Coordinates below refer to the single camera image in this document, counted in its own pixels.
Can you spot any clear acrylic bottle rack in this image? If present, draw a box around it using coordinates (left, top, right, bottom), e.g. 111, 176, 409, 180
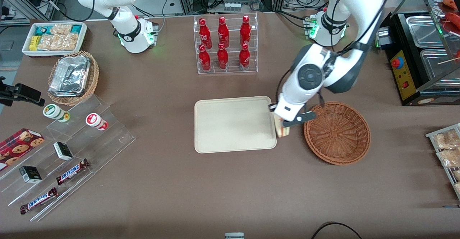
193, 12, 259, 75

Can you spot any white rectangular snack tub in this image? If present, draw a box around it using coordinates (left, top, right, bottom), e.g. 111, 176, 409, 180
22, 22, 88, 58

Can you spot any steel warmer pan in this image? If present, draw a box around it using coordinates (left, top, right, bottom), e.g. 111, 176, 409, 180
419, 48, 460, 89
405, 15, 445, 49

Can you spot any clear bag of snacks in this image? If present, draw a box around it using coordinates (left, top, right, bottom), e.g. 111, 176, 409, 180
432, 129, 460, 150
436, 148, 460, 168

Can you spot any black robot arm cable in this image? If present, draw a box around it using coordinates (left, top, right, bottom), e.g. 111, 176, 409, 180
276, 0, 400, 107

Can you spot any dark brown wicker basket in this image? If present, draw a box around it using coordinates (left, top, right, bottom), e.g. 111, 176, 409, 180
304, 101, 371, 166

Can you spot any red lid yogurt cup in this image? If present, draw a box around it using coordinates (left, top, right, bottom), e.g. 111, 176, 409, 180
85, 112, 109, 131

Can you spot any yellow control panel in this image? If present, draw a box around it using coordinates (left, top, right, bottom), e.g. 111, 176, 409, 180
390, 49, 419, 101

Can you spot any grey snack display tray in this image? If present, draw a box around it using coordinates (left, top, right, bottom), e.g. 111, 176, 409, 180
425, 123, 460, 201

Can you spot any black food warmer machine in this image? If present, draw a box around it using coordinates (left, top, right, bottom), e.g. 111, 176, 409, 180
384, 0, 460, 107

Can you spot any aluminium foil container stack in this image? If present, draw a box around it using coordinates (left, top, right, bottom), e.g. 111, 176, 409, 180
49, 55, 91, 97

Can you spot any grey metal box green light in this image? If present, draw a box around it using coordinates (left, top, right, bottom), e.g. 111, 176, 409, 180
375, 26, 393, 50

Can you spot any red cola bottle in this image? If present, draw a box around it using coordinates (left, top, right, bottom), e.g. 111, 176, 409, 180
240, 15, 252, 47
217, 16, 230, 48
198, 44, 211, 72
217, 43, 229, 70
199, 18, 212, 50
239, 43, 251, 70

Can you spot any green lid yogurt cup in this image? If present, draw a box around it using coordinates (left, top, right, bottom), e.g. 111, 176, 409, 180
43, 104, 71, 123

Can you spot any Snickers chocolate bar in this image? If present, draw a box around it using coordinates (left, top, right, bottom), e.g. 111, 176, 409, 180
19, 187, 59, 215
56, 158, 91, 186

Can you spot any light brown wicker basket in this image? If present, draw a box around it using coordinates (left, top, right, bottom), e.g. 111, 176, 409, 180
47, 51, 100, 106

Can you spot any red cookie box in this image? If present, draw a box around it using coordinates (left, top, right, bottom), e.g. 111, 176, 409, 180
0, 128, 46, 171

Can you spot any triangular sandwich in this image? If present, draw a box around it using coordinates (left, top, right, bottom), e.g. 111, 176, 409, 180
274, 115, 291, 138

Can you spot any black cable loop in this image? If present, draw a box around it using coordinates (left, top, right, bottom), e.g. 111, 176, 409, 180
310, 221, 363, 239

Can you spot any small black carton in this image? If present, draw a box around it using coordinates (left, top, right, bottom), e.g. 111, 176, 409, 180
18, 165, 43, 184
53, 141, 74, 161

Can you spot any red sausage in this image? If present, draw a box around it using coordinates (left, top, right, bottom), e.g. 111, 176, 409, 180
441, 0, 460, 12
443, 12, 460, 32

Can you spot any clear acrylic step display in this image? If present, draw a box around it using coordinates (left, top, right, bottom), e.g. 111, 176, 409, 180
0, 95, 137, 222

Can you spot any clear bag of crackers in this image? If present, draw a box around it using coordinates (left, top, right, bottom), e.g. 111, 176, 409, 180
37, 33, 80, 51
50, 24, 73, 36

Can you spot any beige plastic tray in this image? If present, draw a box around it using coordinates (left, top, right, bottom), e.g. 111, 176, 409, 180
194, 96, 277, 154

